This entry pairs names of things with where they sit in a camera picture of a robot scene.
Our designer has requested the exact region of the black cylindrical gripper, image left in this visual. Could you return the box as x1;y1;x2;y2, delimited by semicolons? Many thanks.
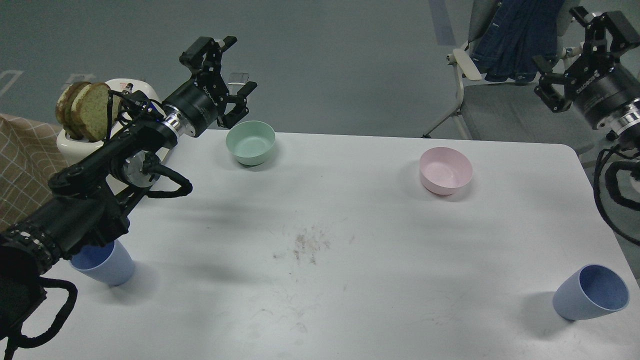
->
162;36;258;138

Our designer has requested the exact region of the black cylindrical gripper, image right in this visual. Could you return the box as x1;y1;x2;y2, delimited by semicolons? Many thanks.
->
532;6;640;132

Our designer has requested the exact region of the blue cup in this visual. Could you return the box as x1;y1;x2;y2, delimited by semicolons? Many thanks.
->
551;264;630;321
69;239;135;287

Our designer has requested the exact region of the green bowl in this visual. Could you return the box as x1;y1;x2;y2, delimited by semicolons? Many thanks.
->
225;120;276;166

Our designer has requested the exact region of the blue denim jacket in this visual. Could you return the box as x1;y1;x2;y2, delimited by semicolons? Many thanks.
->
471;0;565;84

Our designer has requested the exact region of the grey office chair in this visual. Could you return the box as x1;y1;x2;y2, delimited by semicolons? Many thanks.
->
423;0;595;155

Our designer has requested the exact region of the front bread slice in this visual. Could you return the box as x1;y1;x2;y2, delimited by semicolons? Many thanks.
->
70;82;111;142

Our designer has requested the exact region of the bread slice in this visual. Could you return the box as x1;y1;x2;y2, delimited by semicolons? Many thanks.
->
55;81;92;141
70;82;111;142

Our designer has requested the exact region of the rear bread slice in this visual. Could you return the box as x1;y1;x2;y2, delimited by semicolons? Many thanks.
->
55;81;92;141

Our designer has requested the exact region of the cream white toaster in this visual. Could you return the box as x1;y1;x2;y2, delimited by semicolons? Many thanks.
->
56;79;160;194

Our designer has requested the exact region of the pink bowl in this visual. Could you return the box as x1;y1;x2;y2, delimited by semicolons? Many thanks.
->
418;146;474;196

